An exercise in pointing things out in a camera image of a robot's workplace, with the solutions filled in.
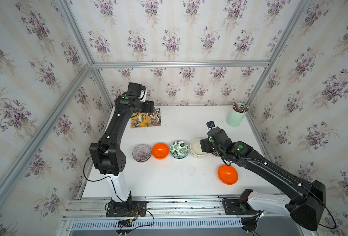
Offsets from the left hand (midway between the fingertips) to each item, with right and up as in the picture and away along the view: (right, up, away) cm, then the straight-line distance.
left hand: (151, 108), depth 85 cm
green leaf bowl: (+17, -26, +7) cm, 32 cm away
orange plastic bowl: (+4, -27, +7) cm, 29 cm away
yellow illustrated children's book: (-10, -7, +26) cm, 28 cm away
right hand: (+32, -17, -7) cm, 37 cm away
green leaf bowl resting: (+16, -30, +5) cm, 34 cm away
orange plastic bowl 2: (+44, -38, -3) cm, 59 cm away
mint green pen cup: (+56, -3, +12) cm, 57 cm away
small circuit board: (-11, -59, -14) cm, 61 cm away
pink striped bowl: (-7, -28, +5) cm, 29 cm away
